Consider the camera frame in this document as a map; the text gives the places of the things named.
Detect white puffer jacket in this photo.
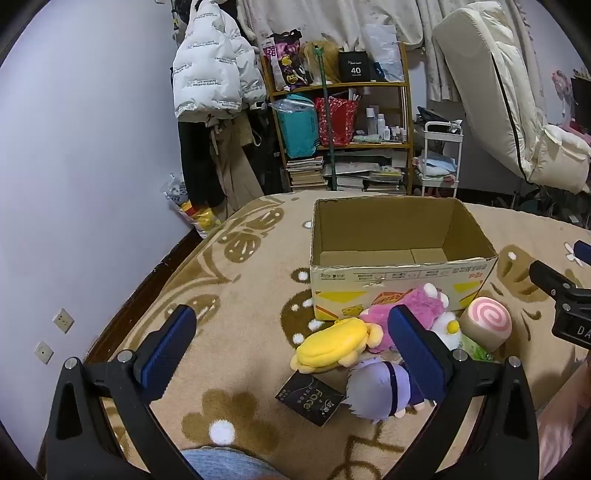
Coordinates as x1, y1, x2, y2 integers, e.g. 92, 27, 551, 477
172, 0, 269, 121

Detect dark hanging clothes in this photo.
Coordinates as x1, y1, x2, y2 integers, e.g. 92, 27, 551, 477
249, 111, 283, 195

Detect wooden shelf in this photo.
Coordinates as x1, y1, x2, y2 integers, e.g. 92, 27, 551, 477
261, 44, 414, 197

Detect pink plush toy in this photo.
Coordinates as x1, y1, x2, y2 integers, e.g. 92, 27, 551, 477
360, 282, 450, 354

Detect purple patterned packet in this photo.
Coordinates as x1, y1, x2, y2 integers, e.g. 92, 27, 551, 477
263, 30, 310, 90

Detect green packet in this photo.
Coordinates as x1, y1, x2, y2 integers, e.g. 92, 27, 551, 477
457, 335, 495, 363

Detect pink swirl roll plush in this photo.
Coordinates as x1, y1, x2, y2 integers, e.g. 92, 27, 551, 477
459, 296, 513, 354

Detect black hanging garment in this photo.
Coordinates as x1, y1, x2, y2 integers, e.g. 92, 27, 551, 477
178, 117, 227, 208

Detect person's blue denim leg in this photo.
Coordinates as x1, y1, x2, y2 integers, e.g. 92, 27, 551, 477
180, 450, 282, 480

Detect beige hanging coat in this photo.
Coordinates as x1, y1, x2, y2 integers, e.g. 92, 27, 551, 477
210, 115, 259, 222

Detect white trolley cart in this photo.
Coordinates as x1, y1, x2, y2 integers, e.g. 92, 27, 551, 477
413, 120, 464, 199

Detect blond wig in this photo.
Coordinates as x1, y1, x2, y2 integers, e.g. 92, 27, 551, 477
300, 41, 342, 86

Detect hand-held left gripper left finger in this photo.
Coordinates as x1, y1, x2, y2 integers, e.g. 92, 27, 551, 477
44, 305, 204, 480

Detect black packet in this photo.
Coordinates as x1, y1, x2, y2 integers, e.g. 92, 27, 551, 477
274, 371, 347, 428

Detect black and white penguin plush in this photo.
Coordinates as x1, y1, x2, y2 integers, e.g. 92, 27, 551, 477
427, 311, 462, 354

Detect teal bag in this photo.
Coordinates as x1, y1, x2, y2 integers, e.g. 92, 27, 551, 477
277, 95, 321, 158

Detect cardboard box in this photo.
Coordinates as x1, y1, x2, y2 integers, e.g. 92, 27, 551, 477
309, 196, 499, 321

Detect dark screen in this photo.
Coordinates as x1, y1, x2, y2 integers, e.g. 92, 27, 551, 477
570, 76, 591, 125

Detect plastic bag with yellow items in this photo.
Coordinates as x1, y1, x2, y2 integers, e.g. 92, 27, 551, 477
161, 174, 222, 238

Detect black box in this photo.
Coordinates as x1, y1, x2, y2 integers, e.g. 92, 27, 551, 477
338, 51, 374, 83

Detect beige floral blanket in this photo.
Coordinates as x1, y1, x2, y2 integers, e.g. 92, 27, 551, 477
83, 191, 591, 480

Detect white-haired purple plush doll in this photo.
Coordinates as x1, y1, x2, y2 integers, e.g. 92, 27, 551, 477
345, 360, 437, 423

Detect yellow plush toy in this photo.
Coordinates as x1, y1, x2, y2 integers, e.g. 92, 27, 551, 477
290, 318, 386, 374

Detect pile of magazines and books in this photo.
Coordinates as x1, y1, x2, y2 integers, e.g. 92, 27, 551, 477
332, 159, 404, 193

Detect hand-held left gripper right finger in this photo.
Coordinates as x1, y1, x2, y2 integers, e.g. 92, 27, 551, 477
383, 305, 539, 480

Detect stack of brown books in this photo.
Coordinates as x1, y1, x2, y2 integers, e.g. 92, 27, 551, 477
285, 156, 326, 189

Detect red patterned bag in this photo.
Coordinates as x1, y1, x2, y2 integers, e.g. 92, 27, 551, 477
315, 95, 360, 147

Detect cream curtain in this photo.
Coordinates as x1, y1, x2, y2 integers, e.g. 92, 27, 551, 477
235, 0, 541, 100

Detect group of white cosmetic bottles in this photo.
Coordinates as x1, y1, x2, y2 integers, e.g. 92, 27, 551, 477
365, 106, 409, 143

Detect pink clothing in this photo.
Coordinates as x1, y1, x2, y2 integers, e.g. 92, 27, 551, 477
536, 360, 591, 480

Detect cream folded mattress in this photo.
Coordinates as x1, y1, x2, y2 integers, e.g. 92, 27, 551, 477
431, 2, 591, 195

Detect clear plastic bag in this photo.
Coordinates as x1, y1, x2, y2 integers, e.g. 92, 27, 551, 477
362, 23, 404, 83

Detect green pole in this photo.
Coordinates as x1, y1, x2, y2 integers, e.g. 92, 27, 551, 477
314, 46, 338, 192

